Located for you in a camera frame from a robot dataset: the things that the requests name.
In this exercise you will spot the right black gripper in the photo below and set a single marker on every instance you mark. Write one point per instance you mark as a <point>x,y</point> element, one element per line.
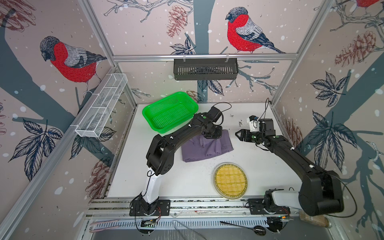
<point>246,132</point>

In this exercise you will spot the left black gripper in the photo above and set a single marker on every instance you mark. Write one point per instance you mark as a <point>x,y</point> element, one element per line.
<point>217,135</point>

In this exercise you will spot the purple trousers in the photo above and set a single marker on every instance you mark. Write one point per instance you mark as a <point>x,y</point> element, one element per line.
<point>199,148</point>

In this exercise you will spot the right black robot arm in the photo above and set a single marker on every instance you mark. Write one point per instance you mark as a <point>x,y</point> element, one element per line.
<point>320,192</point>

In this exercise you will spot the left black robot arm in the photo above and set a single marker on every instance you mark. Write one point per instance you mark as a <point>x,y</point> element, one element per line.
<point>160,156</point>

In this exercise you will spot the round yellow woven tray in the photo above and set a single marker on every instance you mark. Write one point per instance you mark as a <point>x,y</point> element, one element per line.
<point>230,181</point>

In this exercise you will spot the green plastic basket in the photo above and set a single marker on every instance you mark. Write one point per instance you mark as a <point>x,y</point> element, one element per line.
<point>170,112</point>

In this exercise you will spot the black spoon tool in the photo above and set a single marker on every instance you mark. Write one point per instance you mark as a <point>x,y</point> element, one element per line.
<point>258,230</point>

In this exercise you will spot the brown bottle lying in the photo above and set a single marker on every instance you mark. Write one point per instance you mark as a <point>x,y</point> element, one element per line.
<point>319,221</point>

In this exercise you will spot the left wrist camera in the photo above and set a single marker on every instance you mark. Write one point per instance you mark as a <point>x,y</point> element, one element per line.
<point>214,114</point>

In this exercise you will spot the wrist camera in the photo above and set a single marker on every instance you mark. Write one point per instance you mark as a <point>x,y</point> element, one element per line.
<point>253,123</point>
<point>214,114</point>

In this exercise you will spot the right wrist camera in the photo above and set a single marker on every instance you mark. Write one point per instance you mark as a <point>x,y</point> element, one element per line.
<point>253,123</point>

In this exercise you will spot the black hanging wall basket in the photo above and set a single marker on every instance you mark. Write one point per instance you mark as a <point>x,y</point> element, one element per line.
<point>205,69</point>

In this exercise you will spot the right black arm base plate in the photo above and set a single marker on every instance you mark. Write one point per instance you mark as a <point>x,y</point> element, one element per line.
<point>262,207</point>

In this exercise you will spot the horizontal aluminium frame bar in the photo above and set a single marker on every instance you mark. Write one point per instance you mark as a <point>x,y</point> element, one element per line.
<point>242,57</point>

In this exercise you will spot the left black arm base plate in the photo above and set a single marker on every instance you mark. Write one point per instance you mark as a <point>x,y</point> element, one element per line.
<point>140,208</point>

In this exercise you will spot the white wire mesh shelf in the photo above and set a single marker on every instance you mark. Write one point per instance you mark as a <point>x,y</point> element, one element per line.
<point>98,114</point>

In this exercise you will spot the aluminium mounting rail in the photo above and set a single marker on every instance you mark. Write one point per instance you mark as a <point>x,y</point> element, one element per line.
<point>185,213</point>

